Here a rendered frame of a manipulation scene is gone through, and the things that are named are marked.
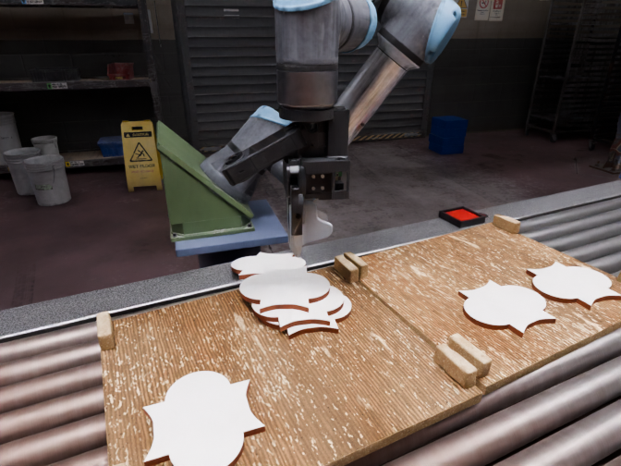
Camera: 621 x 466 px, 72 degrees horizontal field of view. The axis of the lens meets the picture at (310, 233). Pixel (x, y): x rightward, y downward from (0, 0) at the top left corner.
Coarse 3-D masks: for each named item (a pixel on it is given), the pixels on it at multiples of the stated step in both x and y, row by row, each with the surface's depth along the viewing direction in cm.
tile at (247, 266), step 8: (248, 256) 84; (256, 256) 84; (264, 256) 84; (272, 256) 83; (280, 256) 83; (288, 256) 83; (232, 264) 80; (240, 264) 80; (248, 264) 80; (256, 264) 79; (264, 264) 79; (272, 264) 79; (280, 264) 79; (288, 264) 79; (296, 264) 78; (304, 264) 78; (240, 272) 78; (248, 272) 76; (256, 272) 76
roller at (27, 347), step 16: (576, 208) 109; (592, 208) 110; (608, 208) 111; (528, 224) 101; (544, 224) 102; (176, 304) 70; (112, 320) 67; (32, 336) 64; (48, 336) 63; (64, 336) 64; (80, 336) 64; (96, 336) 65; (0, 352) 60; (16, 352) 61; (32, 352) 62
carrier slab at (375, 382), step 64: (128, 320) 64; (192, 320) 64; (256, 320) 64; (384, 320) 64; (128, 384) 52; (256, 384) 52; (320, 384) 52; (384, 384) 52; (448, 384) 52; (128, 448) 44; (256, 448) 44; (320, 448) 44
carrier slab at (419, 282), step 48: (432, 240) 88; (480, 240) 88; (528, 240) 88; (384, 288) 72; (432, 288) 72; (432, 336) 61; (480, 336) 61; (528, 336) 61; (576, 336) 61; (480, 384) 53
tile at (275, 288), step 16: (272, 272) 71; (288, 272) 71; (304, 272) 71; (240, 288) 66; (256, 288) 66; (272, 288) 66; (288, 288) 66; (304, 288) 66; (320, 288) 66; (272, 304) 63; (288, 304) 63; (304, 304) 63
